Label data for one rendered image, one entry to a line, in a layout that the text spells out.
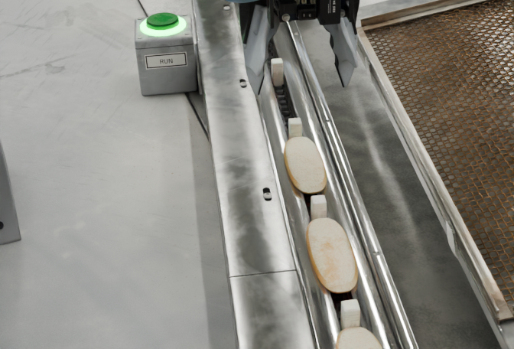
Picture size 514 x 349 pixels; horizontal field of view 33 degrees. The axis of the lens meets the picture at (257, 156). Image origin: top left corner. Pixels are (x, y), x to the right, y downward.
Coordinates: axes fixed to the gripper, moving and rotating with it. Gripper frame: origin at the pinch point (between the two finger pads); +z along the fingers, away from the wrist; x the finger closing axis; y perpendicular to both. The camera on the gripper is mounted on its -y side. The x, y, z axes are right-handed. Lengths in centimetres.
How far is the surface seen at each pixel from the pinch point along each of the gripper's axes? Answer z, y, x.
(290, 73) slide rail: 8.9, -17.5, 1.6
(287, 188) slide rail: 8.9, 5.8, -2.2
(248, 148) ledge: 7.7, -0.2, -5.2
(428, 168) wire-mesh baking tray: 4.7, 10.6, 10.0
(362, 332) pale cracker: 8.1, 26.5, 0.6
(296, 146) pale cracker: 8.0, 0.0, -0.4
